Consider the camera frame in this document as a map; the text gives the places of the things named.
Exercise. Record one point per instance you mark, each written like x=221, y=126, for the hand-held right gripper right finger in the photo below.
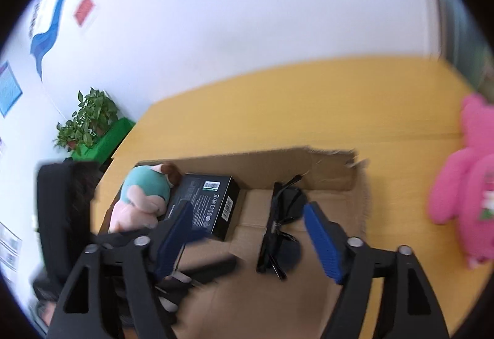
x=322, y=238

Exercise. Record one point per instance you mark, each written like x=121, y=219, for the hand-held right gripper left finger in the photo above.
x=173, y=238

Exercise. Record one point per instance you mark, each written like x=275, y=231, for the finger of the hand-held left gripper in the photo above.
x=115, y=236
x=208, y=268

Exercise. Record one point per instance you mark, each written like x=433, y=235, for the black sunglasses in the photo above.
x=280, y=215

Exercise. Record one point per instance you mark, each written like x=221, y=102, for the cardboard box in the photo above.
x=247, y=304

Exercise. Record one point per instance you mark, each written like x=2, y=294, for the black product box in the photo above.
x=208, y=200

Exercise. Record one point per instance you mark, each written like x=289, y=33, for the teal and pink plush pig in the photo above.
x=144, y=188

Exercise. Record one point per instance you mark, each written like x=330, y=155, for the green potted plant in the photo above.
x=96, y=111
x=71, y=136

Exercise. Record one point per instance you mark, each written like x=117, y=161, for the green cabinet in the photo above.
x=108, y=140

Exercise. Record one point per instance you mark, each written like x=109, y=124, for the wooden desk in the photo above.
x=308, y=107

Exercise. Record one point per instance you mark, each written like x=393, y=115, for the pink plush toy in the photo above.
x=467, y=184

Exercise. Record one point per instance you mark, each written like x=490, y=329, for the white paper wall notice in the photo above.
x=8, y=246

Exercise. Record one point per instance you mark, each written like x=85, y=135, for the blue framed wall notice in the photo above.
x=8, y=88

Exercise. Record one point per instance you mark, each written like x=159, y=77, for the blue wave wall decal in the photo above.
x=46, y=42

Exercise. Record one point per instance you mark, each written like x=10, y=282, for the red wall poster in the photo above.
x=85, y=10

